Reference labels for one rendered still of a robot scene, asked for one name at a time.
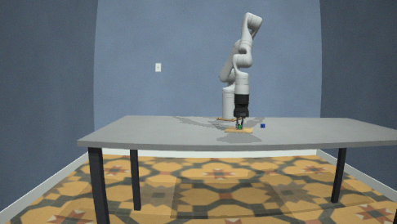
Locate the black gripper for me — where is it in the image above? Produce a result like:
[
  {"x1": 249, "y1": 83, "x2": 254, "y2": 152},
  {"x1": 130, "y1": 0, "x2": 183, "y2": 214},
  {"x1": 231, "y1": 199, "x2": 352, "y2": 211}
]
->
[{"x1": 231, "y1": 84, "x2": 249, "y2": 129}]

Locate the tan square mat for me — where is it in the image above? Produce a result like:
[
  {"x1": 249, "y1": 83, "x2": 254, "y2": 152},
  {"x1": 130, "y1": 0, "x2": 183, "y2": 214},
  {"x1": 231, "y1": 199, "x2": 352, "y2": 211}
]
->
[{"x1": 225, "y1": 127, "x2": 253, "y2": 133}]

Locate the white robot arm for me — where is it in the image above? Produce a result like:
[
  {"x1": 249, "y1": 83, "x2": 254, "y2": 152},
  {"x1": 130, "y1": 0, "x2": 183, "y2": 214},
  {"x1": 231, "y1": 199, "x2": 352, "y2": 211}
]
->
[{"x1": 219, "y1": 13, "x2": 262, "y2": 119}]

